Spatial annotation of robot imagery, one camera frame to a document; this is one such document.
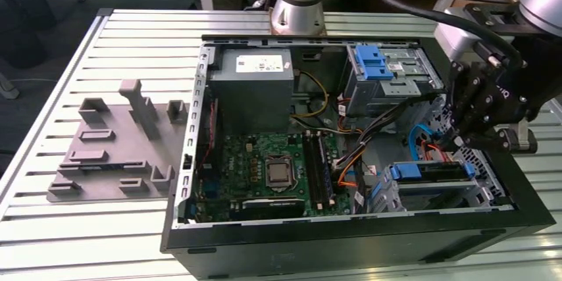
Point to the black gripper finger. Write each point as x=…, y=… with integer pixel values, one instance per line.
x=487, y=136
x=464, y=96

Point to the hard disk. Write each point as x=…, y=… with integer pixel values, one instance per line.
x=405, y=172

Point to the silver disk bay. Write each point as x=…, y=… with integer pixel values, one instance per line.
x=439, y=187

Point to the grey metal drive cage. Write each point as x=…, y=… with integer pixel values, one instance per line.
x=364, y=96

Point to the blue plastic drive latch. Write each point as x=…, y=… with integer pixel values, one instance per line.
x=372, y=64

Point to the RAM stick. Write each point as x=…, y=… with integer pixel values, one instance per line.
x=327, y=175

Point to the black RAM slot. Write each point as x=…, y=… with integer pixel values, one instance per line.
x=312, y=169

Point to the silver CPU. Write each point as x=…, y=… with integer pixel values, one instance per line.
x=277, y=172

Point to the grey Dell power supply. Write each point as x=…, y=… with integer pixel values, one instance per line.
x=249, y=96

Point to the CPU socket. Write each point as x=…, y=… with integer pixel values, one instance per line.
x=279, y=188

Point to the green Dell motherboard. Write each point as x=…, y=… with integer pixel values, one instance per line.
x=245, y=143

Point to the black open PC case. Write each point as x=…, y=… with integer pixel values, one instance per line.
x=307, y=248

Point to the black graphics card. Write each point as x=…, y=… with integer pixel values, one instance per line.
x=272, y=207

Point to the grey parts rack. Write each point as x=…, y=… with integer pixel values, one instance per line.
x=130, y=149

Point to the grey metal foot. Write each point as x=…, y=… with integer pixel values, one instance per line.
x=8, y=88

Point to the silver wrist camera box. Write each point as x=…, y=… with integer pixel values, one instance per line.
x=456, y=37

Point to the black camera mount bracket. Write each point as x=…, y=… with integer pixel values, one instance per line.
x=482, y=11

